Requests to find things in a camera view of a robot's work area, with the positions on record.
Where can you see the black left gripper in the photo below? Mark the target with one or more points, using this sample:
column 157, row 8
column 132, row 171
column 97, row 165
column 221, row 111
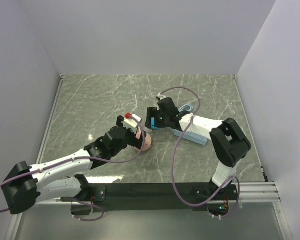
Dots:
column 135, row 141

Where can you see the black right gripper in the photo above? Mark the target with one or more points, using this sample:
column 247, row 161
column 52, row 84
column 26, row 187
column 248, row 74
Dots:
column 151, row 113

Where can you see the blue plug adapter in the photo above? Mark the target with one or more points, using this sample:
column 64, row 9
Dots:
column 153, row 124

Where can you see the pink cube socket adapter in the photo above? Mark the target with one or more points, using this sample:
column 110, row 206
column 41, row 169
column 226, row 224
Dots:
column 139, row 134

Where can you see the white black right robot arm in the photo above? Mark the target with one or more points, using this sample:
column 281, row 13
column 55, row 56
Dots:
column 229, row 141

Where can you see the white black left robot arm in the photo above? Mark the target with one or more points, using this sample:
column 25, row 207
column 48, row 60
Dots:
column 27, row 185

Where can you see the pink round power strip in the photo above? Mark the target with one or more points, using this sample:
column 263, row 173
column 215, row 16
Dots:
column 148, row 143

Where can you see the light blue power strip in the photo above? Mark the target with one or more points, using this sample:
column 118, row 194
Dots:
column 193, row 137

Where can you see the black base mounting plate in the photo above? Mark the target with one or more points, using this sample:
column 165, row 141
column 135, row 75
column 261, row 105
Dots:
column 154, row 196

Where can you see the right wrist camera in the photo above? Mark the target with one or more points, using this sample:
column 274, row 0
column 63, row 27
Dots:
column 160, row 97

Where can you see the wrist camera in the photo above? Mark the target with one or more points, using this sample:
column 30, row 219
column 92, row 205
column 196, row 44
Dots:
column 131, row 122
column 160, row 97

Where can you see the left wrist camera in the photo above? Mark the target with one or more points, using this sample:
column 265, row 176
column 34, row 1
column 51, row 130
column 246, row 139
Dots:
column 131, row 122

